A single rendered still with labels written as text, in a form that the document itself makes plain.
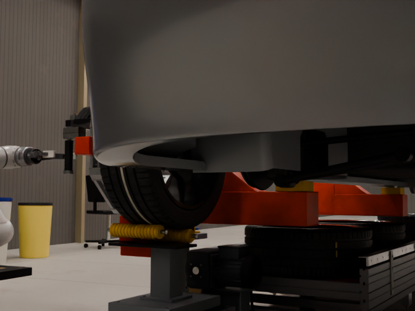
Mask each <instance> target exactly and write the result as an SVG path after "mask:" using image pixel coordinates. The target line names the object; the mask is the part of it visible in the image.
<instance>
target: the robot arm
mask: <svg viewBox="0 0 415 311"><path fill-rule="evenodd" d="M64 158H65V154H56V151H43V152H42V151H40V149H38V148H32V147H20V146H1V147H0V169H2V168H5V169H12V168H19V167H25V166H32V165H34V164H39V163H40V162H41V161H42V160H51V159H64ZM73 159H77V155H75V153H74V152H73ZM13 235H14V227H13V225H12V223H11V222H10V221H9V220H8V219H7V218H6V217H5V216H4V214H3V213H2V211H1V209H0V247H1V246H3V245H5V244H7V243H8V242H9V241H10V240H11V239H12V237H13Z"/></svg>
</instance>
